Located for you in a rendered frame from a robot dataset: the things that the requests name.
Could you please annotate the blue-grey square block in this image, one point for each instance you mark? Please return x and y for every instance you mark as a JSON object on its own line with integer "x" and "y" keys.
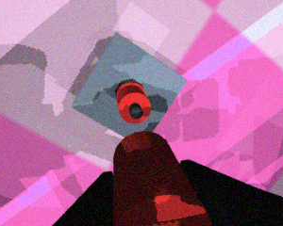
{"x": 121, "y": 61}

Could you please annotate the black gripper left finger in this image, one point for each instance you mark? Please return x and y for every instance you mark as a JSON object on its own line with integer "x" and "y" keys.
{"x": 94, "y": 206}

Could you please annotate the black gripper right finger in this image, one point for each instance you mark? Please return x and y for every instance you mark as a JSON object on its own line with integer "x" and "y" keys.
{"x": 230, "y": 202}

